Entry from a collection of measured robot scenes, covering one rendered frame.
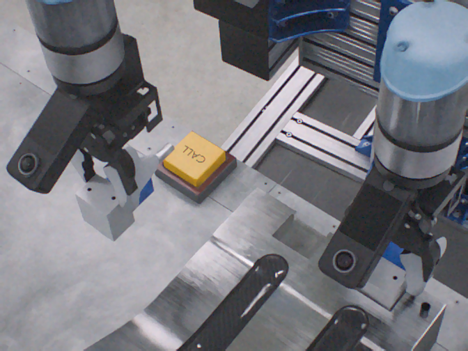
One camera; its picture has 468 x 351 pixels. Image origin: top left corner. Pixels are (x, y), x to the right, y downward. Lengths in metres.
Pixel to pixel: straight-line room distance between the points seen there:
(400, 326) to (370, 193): 0.19
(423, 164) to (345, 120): 1.24
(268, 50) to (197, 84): 1.05
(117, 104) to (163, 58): 1.58
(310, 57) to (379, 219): 0.66
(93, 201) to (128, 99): 0.14
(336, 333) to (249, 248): 0.14
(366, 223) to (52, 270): 0.46
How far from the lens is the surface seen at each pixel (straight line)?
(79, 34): 0.79
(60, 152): 0.87
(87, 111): 0.86
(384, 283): 0.97
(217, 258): 1.02
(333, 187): 1.91
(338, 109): 2.04
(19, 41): 1.42
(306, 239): 1.05
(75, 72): 0.82
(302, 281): 0.99
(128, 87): 0.90
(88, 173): 1.01
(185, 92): 2.38
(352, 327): 0.98
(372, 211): 0.83
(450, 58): 0.70
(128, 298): 1.10
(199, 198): 1.15
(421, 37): 0.71
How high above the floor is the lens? 1.75
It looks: 53 degrees down
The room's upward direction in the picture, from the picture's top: 5 degrees counter-clockwise
